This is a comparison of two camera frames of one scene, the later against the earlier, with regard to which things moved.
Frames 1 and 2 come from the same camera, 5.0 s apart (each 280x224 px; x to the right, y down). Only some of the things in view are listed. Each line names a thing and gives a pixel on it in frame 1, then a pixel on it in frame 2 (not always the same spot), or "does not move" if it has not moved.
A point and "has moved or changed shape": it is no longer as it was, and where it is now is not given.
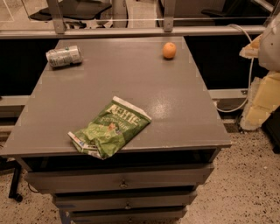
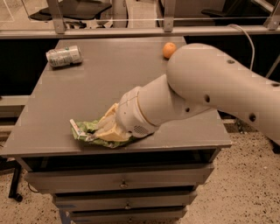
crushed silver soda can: (65, 56) does not move
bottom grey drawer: (129, 216) does not move
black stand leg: (6, 164) does not move
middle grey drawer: (119, 200) does not move
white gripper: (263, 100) to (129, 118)
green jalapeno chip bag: (114, 132) has moved or changed shape
